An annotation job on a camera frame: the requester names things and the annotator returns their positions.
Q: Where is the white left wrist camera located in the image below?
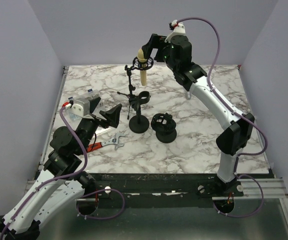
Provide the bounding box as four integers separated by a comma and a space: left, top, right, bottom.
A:
69, 98, 90, 118

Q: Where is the silver grey microphone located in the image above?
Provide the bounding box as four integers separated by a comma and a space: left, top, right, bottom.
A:
186, 91, 192, 100

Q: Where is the black round-base clip stand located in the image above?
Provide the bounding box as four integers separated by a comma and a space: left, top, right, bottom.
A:
129, 91, 150, 134

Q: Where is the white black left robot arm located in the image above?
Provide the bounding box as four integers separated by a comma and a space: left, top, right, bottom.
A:
0, 97, 122, 240

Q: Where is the black shock mount round stand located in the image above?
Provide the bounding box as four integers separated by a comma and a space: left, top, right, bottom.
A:
151, 113, 177, 144

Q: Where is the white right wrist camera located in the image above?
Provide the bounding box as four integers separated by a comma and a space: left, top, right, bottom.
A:
164, 20, 186, 43

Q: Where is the beige microphone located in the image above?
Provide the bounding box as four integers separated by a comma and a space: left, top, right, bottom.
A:
137, 48, 147, 86

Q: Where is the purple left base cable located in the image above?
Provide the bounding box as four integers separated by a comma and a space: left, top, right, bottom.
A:
76, 187, 126, 221

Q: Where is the clear plastic screw box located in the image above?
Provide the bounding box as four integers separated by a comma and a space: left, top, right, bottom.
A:
65, 89, 107, 129

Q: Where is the black front mounting rail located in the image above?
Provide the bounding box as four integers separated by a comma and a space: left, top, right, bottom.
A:
35, 171, 276, 210

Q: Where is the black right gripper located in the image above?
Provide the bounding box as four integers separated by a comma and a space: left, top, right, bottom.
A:
142, 33, 178, 73

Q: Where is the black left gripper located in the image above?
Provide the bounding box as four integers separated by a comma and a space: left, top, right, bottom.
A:
77, 97, 122, 155

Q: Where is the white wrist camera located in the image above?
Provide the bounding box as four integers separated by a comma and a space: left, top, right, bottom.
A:
164, 20, 186, 43
69, 98, 90, 118

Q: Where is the black tripod shock mount stand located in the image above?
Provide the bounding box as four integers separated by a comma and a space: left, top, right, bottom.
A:
116, 55, 154, 120

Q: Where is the orange handled adjustable wrench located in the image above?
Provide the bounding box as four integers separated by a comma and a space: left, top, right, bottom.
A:
86, 133, 125, 153

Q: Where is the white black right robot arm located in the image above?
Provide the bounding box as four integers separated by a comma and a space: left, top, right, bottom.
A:
141, 34, 254, 196

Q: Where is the aluminium extrusion rail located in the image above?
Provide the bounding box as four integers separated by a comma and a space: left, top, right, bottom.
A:
212, 177, 288, 201

